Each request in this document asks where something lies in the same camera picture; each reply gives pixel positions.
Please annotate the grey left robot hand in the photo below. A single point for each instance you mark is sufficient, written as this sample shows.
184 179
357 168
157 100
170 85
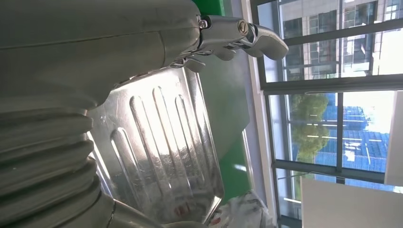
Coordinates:
94 47

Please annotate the grey mailer package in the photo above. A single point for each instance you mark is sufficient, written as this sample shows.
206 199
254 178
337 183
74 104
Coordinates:
245 210

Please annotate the green conveyor belt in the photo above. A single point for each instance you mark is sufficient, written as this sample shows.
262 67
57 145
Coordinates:
234 176

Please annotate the steel scale tray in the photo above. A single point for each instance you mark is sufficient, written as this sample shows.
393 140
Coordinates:
157 141

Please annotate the dark green table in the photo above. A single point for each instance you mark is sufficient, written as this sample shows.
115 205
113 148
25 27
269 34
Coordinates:
223 100

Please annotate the pale multi-storey building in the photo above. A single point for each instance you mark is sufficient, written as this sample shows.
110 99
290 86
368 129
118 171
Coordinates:
324 41

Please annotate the green tree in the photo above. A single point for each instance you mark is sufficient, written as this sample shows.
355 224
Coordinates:
310 135

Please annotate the blue-roofed building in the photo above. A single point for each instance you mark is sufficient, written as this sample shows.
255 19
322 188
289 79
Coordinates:
362 144

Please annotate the white panel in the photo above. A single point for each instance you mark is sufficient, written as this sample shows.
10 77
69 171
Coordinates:
346 207

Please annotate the dark window frame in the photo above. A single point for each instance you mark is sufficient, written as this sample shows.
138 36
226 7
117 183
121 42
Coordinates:
314 85

